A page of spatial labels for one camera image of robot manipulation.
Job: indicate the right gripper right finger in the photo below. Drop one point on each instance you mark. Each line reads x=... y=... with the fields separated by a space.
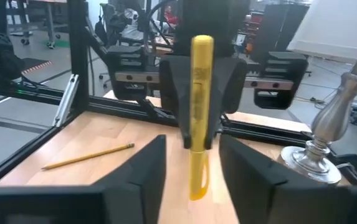
x=290 y=205

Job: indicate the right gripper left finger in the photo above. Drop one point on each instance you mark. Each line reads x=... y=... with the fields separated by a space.
x=72 y=205

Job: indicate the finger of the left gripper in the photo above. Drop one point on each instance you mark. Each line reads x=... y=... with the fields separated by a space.
x=176 y=87
x=228 y=84

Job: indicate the yellow highlighter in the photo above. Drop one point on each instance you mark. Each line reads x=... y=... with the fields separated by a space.
x=200 y=93

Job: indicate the yellow pencil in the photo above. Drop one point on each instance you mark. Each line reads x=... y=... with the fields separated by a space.
x=88 y=156

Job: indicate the person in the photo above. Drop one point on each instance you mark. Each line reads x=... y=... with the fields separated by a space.
x=131 y=25
x=171 y=17

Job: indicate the white shade silver table lamp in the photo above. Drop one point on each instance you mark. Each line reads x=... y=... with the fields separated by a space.
x=331 y=124

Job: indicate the black machine green light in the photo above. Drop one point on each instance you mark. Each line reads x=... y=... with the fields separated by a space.
x=7 y=65

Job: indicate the black aluminium table frame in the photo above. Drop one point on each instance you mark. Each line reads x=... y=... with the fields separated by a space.
x=78 y=62

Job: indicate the silver frame bracket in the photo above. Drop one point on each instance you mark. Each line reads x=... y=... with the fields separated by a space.
x=66 y=99

